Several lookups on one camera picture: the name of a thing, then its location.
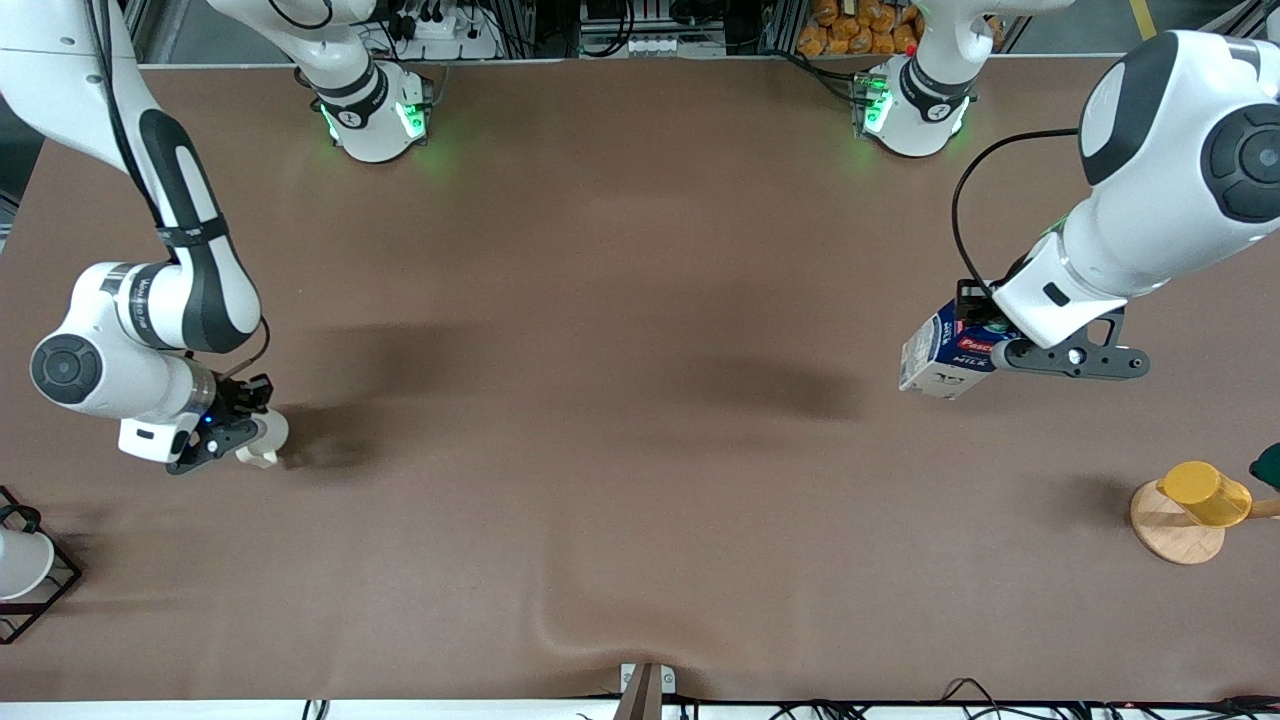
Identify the beige mug with handle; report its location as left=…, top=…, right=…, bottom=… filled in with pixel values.
left=234, top=408, right=291, bottom=470

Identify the round wooden cup stand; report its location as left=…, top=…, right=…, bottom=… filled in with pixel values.
left=1129, top=480, right=1280, bottom=567

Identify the white power strip with plugs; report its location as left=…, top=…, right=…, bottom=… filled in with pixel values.
left=392, top=0, right=503, bottom=61

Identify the white cup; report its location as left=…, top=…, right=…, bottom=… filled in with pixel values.
left=0, top=526, right=56, bottom=602

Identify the metal table bracket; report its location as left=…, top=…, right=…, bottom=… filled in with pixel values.
left=618, top=662, right=677, bottom=720

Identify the yellow plastic cup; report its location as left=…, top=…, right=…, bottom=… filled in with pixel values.
left=1157, top=460, right=1254, bottom=529

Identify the small white power strip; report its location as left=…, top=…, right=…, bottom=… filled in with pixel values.
left=618, top=34, right=703, bottom=57

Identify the black floor cable bundle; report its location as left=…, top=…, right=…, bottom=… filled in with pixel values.
left=575, top=676, right=1280, bottom=720

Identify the aluminium frame profile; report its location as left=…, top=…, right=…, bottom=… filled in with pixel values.
left=1190, top=0, right=1280, bottom=41

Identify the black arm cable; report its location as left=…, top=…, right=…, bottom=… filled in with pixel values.
left=950, top=126, right=1083, bottom=301
left=85, top=0, right=273, bottom=386

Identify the bag of orange buns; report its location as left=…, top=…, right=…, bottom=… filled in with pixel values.
left=796, top=0, right=923, bottom=58

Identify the blue white milk carton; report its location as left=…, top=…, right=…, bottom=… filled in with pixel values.
left=897, top=298, right=1013, bottom=401

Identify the black wire rack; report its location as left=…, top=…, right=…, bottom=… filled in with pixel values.
left=0, top=486, right=84, bottom=645

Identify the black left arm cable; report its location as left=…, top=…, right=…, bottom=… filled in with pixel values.
left=950, top=126, right=1083, bottom=301

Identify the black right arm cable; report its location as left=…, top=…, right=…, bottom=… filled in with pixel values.
left=85, top=0, right=273, bottom=386

